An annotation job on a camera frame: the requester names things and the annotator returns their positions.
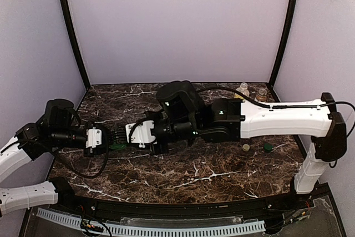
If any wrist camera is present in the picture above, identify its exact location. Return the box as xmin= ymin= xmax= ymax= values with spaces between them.
xmin=110 ymin=120 xmax=155 ymax=149
xmin=85 ymin=127 xmax=103 ymax=148

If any left black frame post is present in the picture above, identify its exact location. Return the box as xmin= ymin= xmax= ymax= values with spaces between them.
xmin=59 ymin=0 xmax=91 ymax=90

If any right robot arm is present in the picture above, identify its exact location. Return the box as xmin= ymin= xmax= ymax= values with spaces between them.
xmin=145 ymin=80 xmax=349 ymax=195

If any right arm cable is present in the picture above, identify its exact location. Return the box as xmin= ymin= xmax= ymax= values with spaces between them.
xmin=198 ymin=87 xmax=355 ymax=135

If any green soda bottle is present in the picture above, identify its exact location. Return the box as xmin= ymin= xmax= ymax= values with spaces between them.
xmin=109 ymin=143 xmax=127 ymax=150

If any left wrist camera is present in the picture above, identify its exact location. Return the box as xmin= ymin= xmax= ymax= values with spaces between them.
xmin=85 ymin=127 xmax=103 ymax=148

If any black front rail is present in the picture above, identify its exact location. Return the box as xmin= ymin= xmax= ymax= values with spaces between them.
xmin=49 ymin=177 xmax=312 ymax=221

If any coffee latte bottle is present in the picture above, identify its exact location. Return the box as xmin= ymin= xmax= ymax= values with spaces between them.
xmin=255 ymin=88 xmax=267 ymax=102

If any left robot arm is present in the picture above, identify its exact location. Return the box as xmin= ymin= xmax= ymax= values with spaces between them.
xmin=1 ymin=99 xmax=109 ymax=215

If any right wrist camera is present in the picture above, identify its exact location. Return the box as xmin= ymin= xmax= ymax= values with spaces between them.
xmin=110 ymin=120 xmax=155 ymax=149

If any black frame post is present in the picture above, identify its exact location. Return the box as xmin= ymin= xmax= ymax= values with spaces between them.
xmin=268 ymin=0 xmax=297 ymax=88
xmin=59 ymin=0 xmax=91 ymax=90

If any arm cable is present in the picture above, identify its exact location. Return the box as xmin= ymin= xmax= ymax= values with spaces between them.
xmin=198 ymin=87 xmax=355 ymax=135
xmin=16 ymin=137 xmax=110 ymax=178

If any green bottle cap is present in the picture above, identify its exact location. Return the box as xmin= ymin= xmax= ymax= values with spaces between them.
xmin=263 ymin=143 xmax=273 ymax=153

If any white slotted cable duct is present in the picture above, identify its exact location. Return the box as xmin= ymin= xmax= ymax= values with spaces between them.
xmin=36 ymin=208 xmax=266 ymax=236

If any cream bottle cap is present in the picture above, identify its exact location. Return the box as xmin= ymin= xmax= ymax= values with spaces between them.
xmin=242 ymin=144 xmax=250 ymax=152

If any right black frame post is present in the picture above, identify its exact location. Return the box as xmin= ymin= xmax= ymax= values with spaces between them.
xmin=268 ymin=0 xmax=297 ymax=88

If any yellow tea bottle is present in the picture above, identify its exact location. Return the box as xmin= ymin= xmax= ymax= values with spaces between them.
xmin=234 ymin=82 xmax=250 ymax=99

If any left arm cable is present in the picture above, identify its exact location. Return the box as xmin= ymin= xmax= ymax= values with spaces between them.
xmin=16 ymin=137 xmax=110 ymax=178

